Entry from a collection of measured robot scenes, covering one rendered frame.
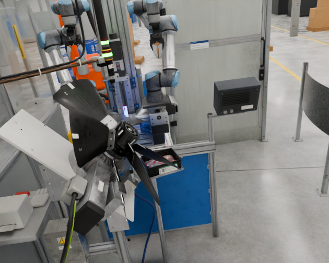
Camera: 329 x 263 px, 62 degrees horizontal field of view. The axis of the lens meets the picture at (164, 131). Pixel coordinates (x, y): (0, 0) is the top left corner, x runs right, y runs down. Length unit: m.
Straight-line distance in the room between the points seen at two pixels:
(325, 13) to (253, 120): 10.23
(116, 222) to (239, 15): 2.49
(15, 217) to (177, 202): 1.12
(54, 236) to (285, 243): 1.67
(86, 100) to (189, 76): 2.01
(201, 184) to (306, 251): 0.89
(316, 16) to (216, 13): 10.39
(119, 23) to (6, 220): 1.51
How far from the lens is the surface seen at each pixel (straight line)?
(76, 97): 1.33
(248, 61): 3.34
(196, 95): 3.26
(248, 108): 1.83
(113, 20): 2.23
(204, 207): 2.19
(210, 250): 2.30
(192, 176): 1.99
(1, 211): 1.48
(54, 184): 1.37
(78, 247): 1.48
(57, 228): 1.45
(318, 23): 13.45
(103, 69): 1.27
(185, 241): 2.36
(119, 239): 1.55
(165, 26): 2.19
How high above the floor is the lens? 1.73
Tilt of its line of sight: 25 degrees down
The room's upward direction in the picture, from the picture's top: 7 degrees counter-clockwise
